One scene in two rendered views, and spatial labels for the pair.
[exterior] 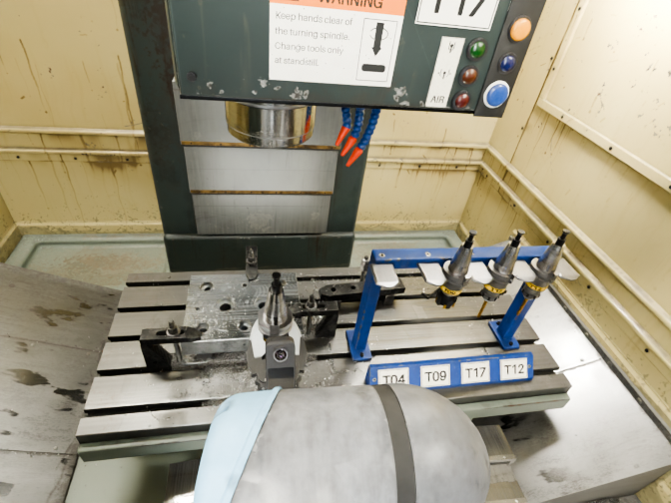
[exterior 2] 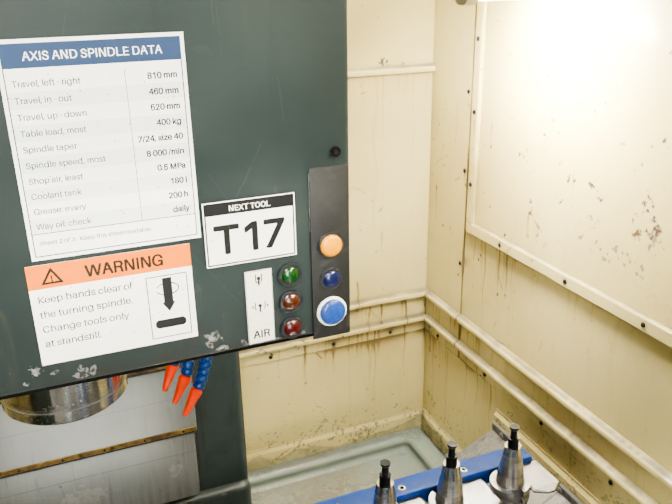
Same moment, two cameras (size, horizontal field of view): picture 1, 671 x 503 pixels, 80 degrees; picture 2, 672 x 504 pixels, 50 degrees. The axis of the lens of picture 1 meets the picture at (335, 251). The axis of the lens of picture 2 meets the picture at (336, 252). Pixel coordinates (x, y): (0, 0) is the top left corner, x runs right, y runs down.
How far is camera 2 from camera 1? 28 cm
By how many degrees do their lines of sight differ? 19
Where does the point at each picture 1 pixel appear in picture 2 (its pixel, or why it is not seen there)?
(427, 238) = (379, 450)
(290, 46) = (62, 326)
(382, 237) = (305, 467)
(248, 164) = not seen: hidden behind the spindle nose
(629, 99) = (562, 217)
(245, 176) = (48, 437)
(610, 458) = not seen: outside the picture
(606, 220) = (595, 378)
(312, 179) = (158, 415)
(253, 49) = (16, 340)
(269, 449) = not seen: outside the picture
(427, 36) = (226, 276)
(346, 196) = (221, 426)
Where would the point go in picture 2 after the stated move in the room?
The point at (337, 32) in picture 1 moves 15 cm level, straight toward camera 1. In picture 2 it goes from (117, 299) to (102, 375)
